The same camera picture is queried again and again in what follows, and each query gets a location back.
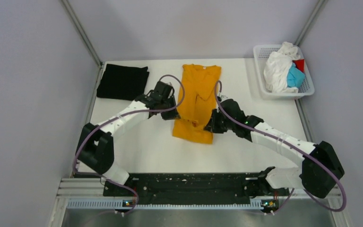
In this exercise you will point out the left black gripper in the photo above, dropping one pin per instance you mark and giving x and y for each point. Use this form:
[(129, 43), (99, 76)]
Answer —
[(174, 114)]

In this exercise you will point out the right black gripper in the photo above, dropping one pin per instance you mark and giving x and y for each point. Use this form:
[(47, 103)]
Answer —
[(212, 126)]

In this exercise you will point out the orange t shirt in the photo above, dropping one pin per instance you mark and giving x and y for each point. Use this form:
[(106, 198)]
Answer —
[(199, 101)]

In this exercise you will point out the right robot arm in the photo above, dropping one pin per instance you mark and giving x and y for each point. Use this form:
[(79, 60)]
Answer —
[(317, 168)]

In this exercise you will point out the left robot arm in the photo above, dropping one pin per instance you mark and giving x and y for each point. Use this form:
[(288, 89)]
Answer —
[(96, 142)]

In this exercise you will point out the folded black t shirt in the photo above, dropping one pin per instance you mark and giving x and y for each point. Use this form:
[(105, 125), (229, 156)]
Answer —
[(122, 82)]

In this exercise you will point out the white t shirt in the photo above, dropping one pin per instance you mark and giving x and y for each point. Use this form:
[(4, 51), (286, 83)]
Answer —
[(277, 68)]

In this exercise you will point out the white plastic basket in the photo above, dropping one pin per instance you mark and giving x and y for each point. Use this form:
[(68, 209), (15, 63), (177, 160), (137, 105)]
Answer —
[(261, 54)]

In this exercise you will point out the light blue t shirt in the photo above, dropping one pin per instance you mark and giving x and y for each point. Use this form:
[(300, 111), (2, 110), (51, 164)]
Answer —
[(295, 77)]

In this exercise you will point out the red t shirt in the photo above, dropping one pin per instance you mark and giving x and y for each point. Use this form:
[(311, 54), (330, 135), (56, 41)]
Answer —
[(300, 65)]

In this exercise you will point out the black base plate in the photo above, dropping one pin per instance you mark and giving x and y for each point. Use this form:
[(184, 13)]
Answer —
[(194, 189)]

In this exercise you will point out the white slotted cable duct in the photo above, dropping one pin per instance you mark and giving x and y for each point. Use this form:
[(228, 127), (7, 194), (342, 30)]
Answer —
[(127, 204)]

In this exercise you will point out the aluminium frame rail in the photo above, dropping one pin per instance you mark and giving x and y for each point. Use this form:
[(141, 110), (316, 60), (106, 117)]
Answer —
[(80, 187)]

